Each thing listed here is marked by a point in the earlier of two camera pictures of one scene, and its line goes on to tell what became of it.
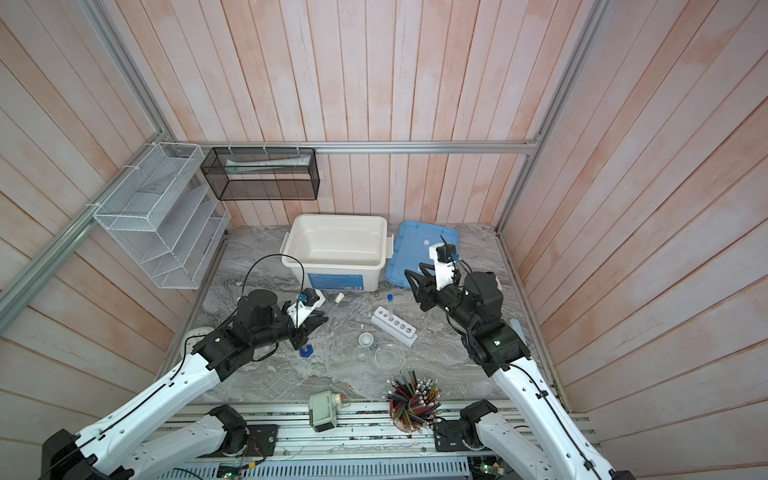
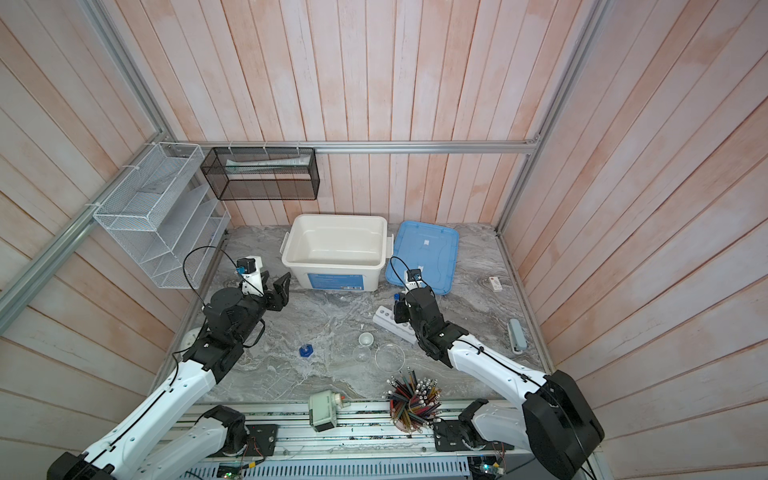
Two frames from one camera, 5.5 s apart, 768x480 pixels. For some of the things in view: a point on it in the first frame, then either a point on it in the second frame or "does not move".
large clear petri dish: x=389 y=358 does not move
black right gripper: x=425 y=293 → x=401 y=307
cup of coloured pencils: x=414 y=403 does not move
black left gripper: x=304 y=331 → x=280 y=295
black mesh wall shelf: x=263 y=173 does not move
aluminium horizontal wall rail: x=534 y=146 does not move
